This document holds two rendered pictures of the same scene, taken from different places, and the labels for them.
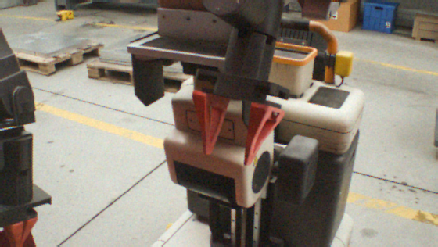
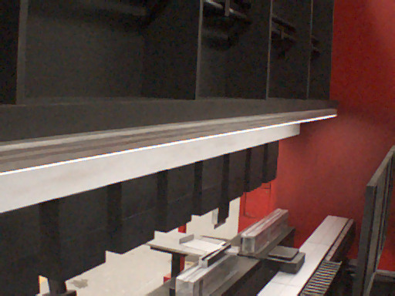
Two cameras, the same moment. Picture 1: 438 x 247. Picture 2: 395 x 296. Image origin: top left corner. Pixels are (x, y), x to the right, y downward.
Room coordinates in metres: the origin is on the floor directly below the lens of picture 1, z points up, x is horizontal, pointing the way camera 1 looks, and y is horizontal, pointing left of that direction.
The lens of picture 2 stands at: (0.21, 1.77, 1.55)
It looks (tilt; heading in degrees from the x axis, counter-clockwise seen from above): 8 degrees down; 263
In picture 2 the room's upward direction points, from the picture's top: 3 degrees clockwise
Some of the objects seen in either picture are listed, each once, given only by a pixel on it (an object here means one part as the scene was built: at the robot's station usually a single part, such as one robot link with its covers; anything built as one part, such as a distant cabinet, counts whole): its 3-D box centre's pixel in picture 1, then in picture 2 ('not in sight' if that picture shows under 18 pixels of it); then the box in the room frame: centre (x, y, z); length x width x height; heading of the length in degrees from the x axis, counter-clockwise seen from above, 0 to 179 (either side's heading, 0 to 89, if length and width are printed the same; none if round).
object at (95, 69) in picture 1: (162, 65); not in sight; (3.55, 0.59, 0.07); 1.20 x 0.81 x 0.14; 65
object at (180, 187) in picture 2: not in sight; (167, 194); (0.14, 0.50, 1.26); 0.15 x 0.09 x 0.17; 58
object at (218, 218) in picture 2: not in sight; (221, 212); (-0.06, 0.18, 1.13); 0.10 x 0.02 x 0.10; 58
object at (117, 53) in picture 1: (161, 51); not in sight; (3.56, 0.59, 0.20); 1.01 x 0.63 x 0.12; 65
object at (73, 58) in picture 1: (44, 51); not in sight; (4.18, 2.07, 0.07); 1.20 x 0.80 x 0.14; 59
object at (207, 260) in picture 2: not in sight; (215, 253); (-0.05, 0.20, 0.99); 0.20 x 0.03 x 0.03; 58
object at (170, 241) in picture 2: not in sight; (180, 242); (0.06, 0.10, 1.00); 0.26 x 0.18 x 0.01; 148
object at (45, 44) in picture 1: (43, 43); not in sight; (4.19, 2.07, 0.17); 0.99 x 0.63 x 0.05; 59
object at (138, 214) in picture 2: not in sight; (124, 209); (0.25, 0.67, 1.26); 0.15 x 0.09 x 0.17; 58
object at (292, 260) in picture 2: not in sight; (262, 254); (-0.19, 0.27, 1.01); 0.26 x 0.12 x 0.05; 148
